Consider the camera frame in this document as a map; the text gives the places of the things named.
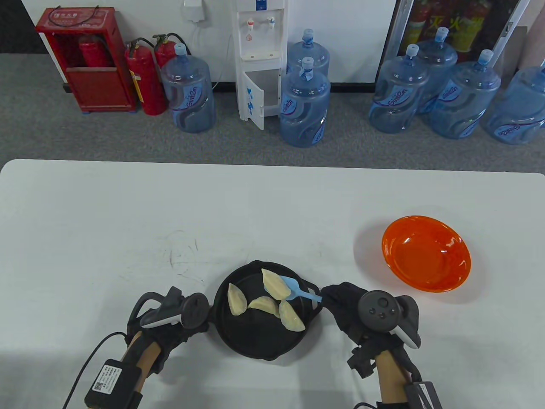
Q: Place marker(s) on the pale dumpling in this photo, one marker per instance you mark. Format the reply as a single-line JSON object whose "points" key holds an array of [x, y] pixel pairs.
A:
{"points": [[264, 304], [237, 300], [291, 318], [274, 284]]}

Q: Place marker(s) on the framed glass panel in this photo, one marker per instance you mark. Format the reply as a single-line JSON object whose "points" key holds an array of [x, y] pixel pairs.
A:
{"points": [[464, 17]]}

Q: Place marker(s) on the blue water jug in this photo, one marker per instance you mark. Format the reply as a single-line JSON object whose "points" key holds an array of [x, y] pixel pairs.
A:
{"points": [[519, 110], [298, 53], [464, 106], [443, 55], [304, 110], [396, 98], [187, 98]]}

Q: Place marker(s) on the orange plastic bowl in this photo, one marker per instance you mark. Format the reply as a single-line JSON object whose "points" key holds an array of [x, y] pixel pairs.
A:
{"points": [[425, 255]]}

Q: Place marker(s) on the person's right forearm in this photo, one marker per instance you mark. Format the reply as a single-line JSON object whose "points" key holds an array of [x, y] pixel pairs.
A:
{"points": [[389, 379]]}

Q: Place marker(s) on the blue dessert shovel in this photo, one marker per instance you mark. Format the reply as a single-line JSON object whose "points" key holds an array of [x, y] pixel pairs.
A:
{"points": [[291, 284]]}

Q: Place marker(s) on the red fire extinguisher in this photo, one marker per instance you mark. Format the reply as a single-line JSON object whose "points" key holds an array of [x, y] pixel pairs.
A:
{"points": [[164, 53], [96, 55], [147, 85]]}

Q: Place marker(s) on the red fire extinguisher cabinet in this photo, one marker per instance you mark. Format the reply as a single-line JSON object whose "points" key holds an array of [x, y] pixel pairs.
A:
{"points": [[98, 89]]}

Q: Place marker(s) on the white wall box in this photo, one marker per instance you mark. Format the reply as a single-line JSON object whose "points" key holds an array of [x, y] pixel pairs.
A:
{"points": [[195, 10]]}

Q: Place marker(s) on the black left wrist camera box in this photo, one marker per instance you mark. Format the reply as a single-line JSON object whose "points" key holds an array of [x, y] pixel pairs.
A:
{"points": [[113, 383]]}

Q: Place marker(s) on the person's left hand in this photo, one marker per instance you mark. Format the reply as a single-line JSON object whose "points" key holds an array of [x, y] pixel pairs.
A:
{"points": [[174, 336]]}

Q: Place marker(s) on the black frying pan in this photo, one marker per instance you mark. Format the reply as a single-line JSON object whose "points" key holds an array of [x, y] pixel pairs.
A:
{"points": [[255, 336]]}

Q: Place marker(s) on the grey right hand controller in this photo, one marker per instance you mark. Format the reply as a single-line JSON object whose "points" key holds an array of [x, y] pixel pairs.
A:
{"points": [[379, 309]]}

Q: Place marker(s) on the white water dispenser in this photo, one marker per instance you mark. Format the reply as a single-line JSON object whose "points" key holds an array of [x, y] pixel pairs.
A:
{"points": [[259, 42]]}

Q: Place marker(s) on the grey left hand controller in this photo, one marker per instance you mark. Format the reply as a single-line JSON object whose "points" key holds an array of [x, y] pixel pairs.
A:
{"points": [[196, 311]]}

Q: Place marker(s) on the person's left forearm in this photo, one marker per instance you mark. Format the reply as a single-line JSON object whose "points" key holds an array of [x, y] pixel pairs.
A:
{"points": [[142, 353]]}

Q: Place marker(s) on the pale pink panel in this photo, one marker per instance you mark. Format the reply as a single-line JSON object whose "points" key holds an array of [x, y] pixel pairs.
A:
{"points": [[537, 47]]}

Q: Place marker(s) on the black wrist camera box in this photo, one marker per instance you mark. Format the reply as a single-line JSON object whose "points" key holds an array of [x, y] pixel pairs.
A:
{"points": [[113, 383], [421, 396]]}

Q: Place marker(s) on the grey hand controller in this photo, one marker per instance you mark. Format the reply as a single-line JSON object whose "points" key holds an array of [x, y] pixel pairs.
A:
{"points": [[379, 309], [196, 311]]}

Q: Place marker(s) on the person's right hand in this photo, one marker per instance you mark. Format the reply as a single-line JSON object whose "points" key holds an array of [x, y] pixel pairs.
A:
{"points": [[340, 302]]}

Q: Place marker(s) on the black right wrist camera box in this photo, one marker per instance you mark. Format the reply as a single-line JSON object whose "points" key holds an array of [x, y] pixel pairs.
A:
{"points": [[421, 396]]}

